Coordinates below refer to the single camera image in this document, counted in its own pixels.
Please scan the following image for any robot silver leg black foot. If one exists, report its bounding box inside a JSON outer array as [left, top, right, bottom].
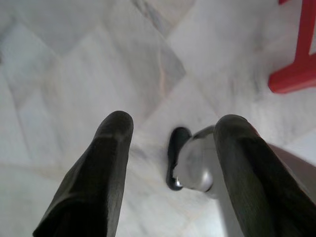
[[166, 125, 239, 237]]

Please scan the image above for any red plastic stool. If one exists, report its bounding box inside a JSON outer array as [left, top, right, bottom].
[[268, 0, 316, 94]]

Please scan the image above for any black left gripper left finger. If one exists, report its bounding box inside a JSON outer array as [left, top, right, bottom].
[[33, 110, 134, 237]]

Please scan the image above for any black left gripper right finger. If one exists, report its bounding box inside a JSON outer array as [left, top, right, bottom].
[[213, 114, 316, 237]]

